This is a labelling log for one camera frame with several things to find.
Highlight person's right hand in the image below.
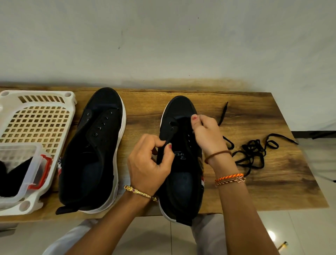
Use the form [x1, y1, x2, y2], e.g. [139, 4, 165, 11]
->
[190, 113, 232, 164]

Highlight person's right forearm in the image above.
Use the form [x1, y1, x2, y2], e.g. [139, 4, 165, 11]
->
[207, 155, 280, 255]

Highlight clear container with red handles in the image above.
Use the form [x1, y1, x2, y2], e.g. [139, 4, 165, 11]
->
[0, 142, 54, 209]

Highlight black tripod stand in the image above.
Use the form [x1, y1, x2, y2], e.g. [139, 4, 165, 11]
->
[309, 130, 336, 184]

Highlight black sneaker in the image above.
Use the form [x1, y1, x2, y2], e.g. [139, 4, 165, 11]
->
[56, 87, 128, 215]
[156, 95, 206, 227]

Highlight orange braided bracelet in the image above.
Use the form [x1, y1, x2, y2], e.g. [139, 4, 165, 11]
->
[213, 172, 247, 188]

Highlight gold bracelet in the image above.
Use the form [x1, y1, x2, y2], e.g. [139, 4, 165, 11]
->
[123, 184, 159, 203]

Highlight white plastic lattice basket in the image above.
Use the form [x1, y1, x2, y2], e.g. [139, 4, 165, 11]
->
[0, 90, 77, 216]

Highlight person's left hand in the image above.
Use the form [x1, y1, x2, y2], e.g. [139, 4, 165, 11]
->
[127, 133, 176, 197]

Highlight black shoelace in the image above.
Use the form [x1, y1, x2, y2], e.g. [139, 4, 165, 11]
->
[231, 133, 299, 177]
[156, 101, 235, 165]

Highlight black rolled band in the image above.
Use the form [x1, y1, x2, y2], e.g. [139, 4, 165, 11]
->
[0, 157, 34, 198]

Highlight white box under table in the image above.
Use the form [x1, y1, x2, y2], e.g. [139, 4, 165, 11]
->
[0, 223, 19, 235]

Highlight person's left forearm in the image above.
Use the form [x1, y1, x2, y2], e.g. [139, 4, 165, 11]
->
[66, 193, 156, 255]

